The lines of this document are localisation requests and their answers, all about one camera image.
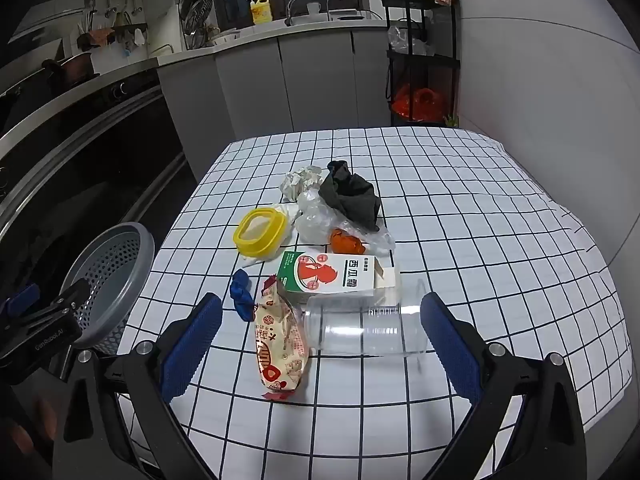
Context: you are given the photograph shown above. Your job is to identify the person's left hand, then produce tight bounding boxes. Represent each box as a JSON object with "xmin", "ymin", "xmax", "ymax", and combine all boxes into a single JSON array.
[{"xmin": 0, "ymin": 395, "xmax": 57, "ymax": 461}]

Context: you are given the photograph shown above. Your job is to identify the steel range hood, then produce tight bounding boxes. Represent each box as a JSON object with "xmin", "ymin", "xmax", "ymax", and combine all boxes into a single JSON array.
[{"xmin": 10, "ymin": 2, "xmax": 86, "ymax": 43}]

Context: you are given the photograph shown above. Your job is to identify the dark cooking pan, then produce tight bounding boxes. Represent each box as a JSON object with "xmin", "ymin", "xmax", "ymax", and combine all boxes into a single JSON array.
[{"xmin": 42, "ymin": 51, "xmax": 101, "ymax": 86}]

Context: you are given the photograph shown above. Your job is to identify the crumpled clear plastic bag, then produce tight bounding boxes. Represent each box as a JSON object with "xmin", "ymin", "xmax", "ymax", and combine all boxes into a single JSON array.
[{"xmin": 387, "ymin": 25, "xmax": 436, "ymax": 56}]

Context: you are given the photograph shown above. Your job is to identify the red plastic bag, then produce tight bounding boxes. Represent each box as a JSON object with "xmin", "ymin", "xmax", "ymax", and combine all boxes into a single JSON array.
[{"xmin": 391, "ymin": 85, "xmax": 447, "ymax": 122}]

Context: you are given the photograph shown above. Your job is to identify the grey perforated plastic basket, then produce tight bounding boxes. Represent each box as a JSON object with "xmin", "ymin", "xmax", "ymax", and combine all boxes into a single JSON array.
[{"xmin": 60, "ymin": 221, "xmax": 157, "ymax": 356}]

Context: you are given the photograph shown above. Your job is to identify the clear plastic cup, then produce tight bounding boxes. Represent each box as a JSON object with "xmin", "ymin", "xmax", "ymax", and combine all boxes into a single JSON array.
[{"xmin": 302, "ymin": 280, "xmax": 436, "ymax": 358}]

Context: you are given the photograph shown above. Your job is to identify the row of hanging kitchen utensils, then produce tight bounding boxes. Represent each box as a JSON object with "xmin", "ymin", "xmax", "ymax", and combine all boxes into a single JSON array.
[{"xmin": 75, "ymin": 0, "xmax": 148, "ymax": 56}]

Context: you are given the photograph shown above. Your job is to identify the tall steel faucet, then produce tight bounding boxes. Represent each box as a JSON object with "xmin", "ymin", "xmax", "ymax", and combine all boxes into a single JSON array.
[{"xmin": 286, "ymin": 0, "xmax": 321, "ymax": 27}]

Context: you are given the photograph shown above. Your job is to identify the crumpled white paper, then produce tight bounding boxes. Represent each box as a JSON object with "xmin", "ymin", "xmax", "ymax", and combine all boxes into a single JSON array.
[{"xmin": 279, "ymin": 165, "xmax": 328, "ymax": 203}]

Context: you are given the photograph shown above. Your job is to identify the dark grey cloth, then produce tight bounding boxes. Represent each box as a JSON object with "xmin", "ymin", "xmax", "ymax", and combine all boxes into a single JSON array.
[{"xmin": 320, "ymin": 160, "xmax": 382, "ymax": 233}]

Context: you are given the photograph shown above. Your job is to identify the black storage rack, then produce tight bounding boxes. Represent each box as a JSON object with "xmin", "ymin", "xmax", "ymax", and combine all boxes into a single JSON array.
[{"xmin": 381, "ymin": 0, "xmax": 462, "ymax": 128}]

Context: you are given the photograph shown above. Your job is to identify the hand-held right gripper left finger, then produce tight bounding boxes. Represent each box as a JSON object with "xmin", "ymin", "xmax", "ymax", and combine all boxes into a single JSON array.
[{"xmin": 52, "ymin": 292, "xmax": 224, "ymax": 480}]

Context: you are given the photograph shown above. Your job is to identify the grey kitchen cabinets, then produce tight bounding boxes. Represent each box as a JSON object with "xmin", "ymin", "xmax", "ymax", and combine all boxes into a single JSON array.
[{"xmin": 157, "ymin": 22, "xmax": 396, "ymax": 141}]

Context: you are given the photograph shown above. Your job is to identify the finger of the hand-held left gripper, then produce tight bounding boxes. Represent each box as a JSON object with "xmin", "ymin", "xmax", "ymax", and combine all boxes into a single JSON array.
[
  {"xmin": 0, "ymin": 282, "xmax": 41, "ymax": 320},
  {"xmin": 30, "ymin": 277, "xmax": 92, "ymax": 325}
]

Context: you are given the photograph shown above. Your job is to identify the red beige snack packet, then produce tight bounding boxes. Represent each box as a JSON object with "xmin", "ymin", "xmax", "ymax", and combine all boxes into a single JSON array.
[{"xmin": 252, "ymin": 275, "xmax": 311, "ymax": 402}]

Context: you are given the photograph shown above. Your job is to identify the yellow plastic lid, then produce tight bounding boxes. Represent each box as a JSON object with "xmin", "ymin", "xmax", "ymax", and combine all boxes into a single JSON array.
[{"xmin": 235, "ymin": 206, "xmax": 291, "ymax": 261}]

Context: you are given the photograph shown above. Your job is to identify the white black checkered tablecloth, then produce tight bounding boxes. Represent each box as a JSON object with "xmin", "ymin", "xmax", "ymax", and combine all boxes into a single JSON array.
[{"xmin": 107, "ymin": 126, "xmax": 628, "ymax": 480}]

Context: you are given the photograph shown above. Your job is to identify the green white carton box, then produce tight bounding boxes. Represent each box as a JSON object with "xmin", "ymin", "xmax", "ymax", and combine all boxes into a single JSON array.
[{"xmin": 276, "ymin": 250, "xmax": 402, "ymax": 306}]

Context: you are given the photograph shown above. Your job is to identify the blue crumpled glove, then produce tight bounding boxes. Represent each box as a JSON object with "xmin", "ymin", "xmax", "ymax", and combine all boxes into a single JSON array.
[{"xmin": 230, "ymin": 269, "xmax": 258, "ymax": 321}]

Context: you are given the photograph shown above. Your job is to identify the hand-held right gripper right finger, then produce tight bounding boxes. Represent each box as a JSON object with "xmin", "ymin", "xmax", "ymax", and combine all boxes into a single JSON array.
[{"xmin": 420, "ymin": 291, "xmax": 588, "ymax": 480}]

